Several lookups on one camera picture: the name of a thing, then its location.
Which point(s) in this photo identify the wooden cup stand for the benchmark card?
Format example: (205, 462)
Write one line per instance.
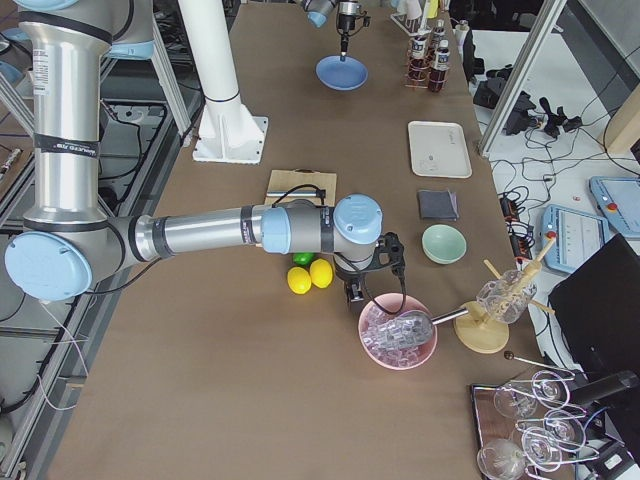
(477, 330)

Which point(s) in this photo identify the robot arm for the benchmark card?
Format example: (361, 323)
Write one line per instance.
(69, 244)
(318, 11)

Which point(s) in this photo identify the yellow lemon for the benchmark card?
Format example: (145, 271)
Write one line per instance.
(299, 280)
(321, 273)

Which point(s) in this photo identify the grey folded cloth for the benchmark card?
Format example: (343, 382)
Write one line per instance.
(440, 205)

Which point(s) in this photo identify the copper wire bottle rack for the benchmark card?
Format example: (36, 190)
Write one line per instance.
(427, 55)

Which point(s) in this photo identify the metal ice scoop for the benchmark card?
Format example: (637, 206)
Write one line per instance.
(413, 328)

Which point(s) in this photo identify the glass mug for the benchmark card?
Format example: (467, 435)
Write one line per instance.
(506, 298)

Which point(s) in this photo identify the dark drink bottle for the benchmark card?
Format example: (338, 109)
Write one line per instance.
(439, 68)
(438, 34)
(417, 64)

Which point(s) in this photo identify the pink bowl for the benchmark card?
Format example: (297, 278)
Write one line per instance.
(395, 303)

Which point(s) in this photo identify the wooden cutting board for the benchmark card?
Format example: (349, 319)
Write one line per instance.
(292, 179)

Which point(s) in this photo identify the blue teach pendant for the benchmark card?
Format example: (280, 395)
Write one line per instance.
(578, 235)
(618, 200)

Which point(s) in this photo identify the green bowl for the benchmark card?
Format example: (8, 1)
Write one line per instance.
(443, 244)

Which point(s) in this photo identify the steel muddler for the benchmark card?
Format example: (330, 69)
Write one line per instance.
(297, 193)

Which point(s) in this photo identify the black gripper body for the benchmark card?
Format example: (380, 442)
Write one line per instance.
(344, 12)
(350, 275)

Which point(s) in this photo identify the green lime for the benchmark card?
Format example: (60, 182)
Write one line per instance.
(303, 258)

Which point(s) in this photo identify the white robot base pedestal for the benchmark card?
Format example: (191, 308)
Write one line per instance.
(228, 132)

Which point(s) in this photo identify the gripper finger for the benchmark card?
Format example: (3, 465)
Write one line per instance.
(344, 44)

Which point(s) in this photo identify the ice cubes pile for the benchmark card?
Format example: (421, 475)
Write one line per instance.
(399, 359)

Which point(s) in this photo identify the black tray with glass rack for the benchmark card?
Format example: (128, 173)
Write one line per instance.
(561, 436)

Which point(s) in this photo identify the blue plate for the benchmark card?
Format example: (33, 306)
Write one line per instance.
(341, 73)

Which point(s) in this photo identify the wine glass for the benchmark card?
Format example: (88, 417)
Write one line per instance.
(501, 459)

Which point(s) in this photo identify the cream rabbit tray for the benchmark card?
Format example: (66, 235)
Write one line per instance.
(438, 149)

